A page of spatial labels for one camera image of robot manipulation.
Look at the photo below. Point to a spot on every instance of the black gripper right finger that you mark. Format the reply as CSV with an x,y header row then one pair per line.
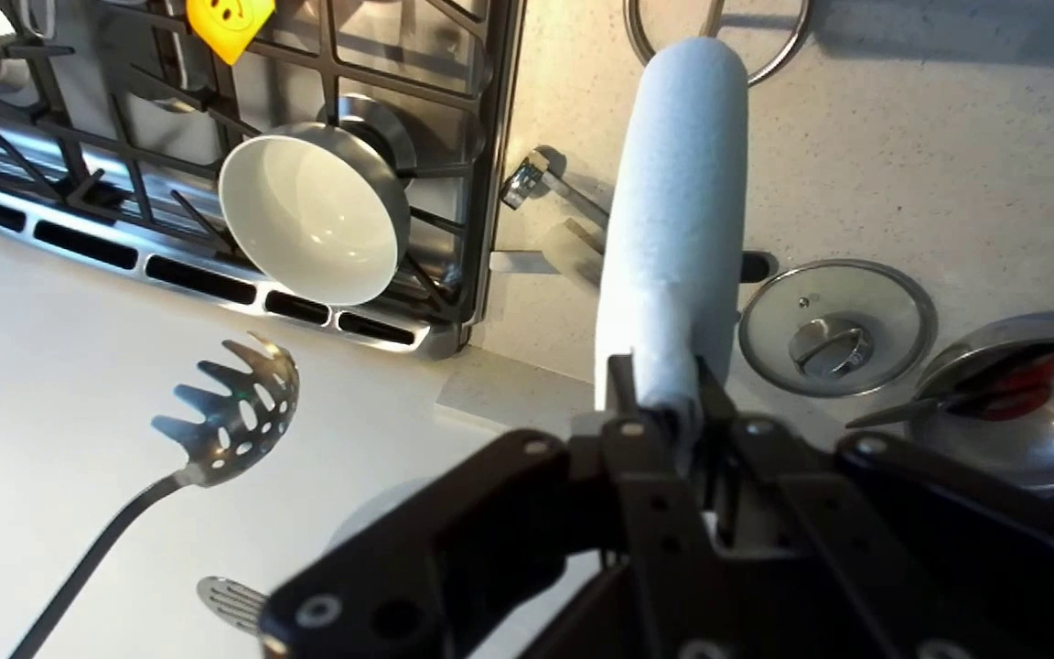
x,y
943,552

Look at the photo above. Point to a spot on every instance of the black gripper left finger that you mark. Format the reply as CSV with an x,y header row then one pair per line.
x,y
455,552

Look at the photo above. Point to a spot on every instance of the white paper towel roll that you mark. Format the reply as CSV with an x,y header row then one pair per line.
x,y
674,221

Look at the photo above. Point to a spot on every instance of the metal paper towel stand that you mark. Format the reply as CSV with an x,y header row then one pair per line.
x,y
799,41

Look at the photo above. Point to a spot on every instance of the metal bowl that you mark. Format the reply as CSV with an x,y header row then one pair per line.
x,y
1040,457

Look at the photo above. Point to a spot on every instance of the hanging slotted spatula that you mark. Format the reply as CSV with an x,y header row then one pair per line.
x,y
227,601
241,404

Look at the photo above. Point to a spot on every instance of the glass pot lid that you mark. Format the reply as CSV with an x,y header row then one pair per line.
x,y
797,330

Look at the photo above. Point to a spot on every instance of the white frying pan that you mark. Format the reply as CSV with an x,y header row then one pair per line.
x,y
310,221

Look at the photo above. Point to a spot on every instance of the stainless steel gas stove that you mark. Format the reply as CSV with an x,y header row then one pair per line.
x,y
65,232

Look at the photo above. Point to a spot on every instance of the yellow silicone spatula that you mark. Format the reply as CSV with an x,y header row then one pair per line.
x,y
227,25

